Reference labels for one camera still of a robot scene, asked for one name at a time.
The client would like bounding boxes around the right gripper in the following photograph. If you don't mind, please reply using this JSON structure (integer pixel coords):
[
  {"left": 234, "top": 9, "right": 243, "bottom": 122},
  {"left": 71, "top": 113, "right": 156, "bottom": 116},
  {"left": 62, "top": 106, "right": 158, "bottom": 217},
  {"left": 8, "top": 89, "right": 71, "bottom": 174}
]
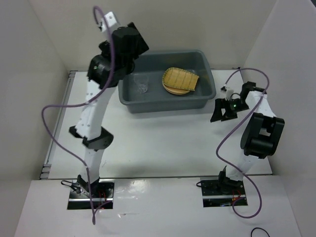
[{"left": 210, "top": 97, "right": 250, "bottom": 122}]

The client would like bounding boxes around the clear plastic cup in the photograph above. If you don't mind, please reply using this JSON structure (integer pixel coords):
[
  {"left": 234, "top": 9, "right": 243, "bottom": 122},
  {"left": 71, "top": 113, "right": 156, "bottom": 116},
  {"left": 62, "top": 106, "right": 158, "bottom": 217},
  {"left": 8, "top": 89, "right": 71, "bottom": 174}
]
[{"left": 134, "top": 74, "right": 149, "bottom": 93}]

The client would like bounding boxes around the yellow round plate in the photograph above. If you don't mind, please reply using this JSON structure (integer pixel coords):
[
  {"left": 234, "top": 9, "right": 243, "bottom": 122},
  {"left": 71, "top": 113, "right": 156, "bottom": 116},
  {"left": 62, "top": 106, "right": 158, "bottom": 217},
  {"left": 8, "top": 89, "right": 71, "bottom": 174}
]
[{"left": 162, "top": 84, "right": 190, "bottom": 95}]

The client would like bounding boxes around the woven bamboo tray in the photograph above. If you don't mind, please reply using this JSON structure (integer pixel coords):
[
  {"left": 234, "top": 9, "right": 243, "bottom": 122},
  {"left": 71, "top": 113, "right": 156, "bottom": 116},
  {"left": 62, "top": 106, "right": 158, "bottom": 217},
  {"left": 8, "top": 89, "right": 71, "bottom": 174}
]
[{"left": 162, "top": 67, "right": 199, "bottom": 91}]

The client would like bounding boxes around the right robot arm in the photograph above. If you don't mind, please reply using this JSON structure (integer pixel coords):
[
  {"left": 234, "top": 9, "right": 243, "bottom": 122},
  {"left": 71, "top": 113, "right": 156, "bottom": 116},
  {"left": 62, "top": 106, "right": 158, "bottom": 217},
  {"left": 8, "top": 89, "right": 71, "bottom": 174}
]
[{"left": 210, "top": 82, "right": 285, "bottom": 194}]

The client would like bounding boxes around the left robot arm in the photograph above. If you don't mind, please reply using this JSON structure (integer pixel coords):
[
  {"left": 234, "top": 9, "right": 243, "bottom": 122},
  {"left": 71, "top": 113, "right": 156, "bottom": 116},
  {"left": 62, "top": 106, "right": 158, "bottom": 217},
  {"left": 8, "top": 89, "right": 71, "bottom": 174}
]
[{"left": 69, "top": 22, "right": 149, "bottom": 198}]

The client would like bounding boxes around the grey plastic bin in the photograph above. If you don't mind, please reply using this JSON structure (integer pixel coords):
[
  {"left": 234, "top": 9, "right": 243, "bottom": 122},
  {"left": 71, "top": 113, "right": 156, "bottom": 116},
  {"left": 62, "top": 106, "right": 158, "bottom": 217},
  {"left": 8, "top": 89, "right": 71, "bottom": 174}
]
[{"left": 118, "top": 49, "right": 216, "bottom": 114}]

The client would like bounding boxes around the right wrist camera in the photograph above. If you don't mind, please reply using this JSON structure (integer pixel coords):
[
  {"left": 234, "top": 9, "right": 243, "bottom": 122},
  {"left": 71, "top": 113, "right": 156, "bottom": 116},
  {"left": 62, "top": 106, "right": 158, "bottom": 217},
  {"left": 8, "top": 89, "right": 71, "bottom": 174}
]
[{"left": 221, "top": 84, "right": 234, "bottom": 101}]

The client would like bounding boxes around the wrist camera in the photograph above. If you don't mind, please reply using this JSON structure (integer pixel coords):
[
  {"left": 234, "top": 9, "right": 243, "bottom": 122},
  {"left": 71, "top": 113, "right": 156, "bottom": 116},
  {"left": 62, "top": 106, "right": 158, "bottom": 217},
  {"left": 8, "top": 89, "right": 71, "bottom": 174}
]
[
  {"left": 98, "top": 11, "right": 121, "bottom": 33},
  {"left": 221, "top": 84, "right": 234, "bottom": 101}
]

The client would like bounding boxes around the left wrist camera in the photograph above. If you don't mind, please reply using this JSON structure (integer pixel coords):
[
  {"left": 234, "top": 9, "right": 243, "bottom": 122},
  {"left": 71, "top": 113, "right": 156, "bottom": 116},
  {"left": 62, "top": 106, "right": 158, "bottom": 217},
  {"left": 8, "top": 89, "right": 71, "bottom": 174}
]
[{"left": 98, "top": 11, "right": 121, "bottom": 33}]

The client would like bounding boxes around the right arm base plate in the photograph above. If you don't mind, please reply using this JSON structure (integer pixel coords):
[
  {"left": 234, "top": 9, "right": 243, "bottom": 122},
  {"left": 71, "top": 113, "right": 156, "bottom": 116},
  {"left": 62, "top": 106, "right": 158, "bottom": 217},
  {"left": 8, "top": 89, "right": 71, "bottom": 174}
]
[{"left": 196, "top": 178, "right": 248, "bottom": 208}]

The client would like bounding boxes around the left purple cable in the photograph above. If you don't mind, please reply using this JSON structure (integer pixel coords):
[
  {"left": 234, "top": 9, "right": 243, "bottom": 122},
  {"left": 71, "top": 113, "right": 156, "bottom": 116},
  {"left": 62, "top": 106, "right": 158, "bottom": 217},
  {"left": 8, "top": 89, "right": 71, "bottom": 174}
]
[{"left": 41, "top": 5, "right": 117, "bottom": 226}]

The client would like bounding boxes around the black cable loop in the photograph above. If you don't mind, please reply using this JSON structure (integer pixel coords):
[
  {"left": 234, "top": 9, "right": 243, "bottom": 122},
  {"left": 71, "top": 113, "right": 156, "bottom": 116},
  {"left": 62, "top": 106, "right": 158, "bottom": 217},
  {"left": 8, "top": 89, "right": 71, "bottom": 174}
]
[{"left": 250, "top": 227, "right": 270, "bottom": 237}]

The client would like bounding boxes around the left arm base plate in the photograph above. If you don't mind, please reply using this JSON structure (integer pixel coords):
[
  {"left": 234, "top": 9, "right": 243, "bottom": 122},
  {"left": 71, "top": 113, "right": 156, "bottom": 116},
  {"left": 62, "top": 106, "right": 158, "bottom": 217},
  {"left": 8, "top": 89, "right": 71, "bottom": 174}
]
[{"left": 61, "top": 179, "right": 115, "bottom": 210}]

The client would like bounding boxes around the aluminium table rail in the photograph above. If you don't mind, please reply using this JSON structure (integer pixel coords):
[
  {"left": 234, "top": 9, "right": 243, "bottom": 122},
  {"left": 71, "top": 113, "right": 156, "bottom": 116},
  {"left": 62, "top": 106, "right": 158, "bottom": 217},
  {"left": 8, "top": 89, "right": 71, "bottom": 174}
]
[{"left": 39, "top": 70, "right": 78, "bottom": 180}]

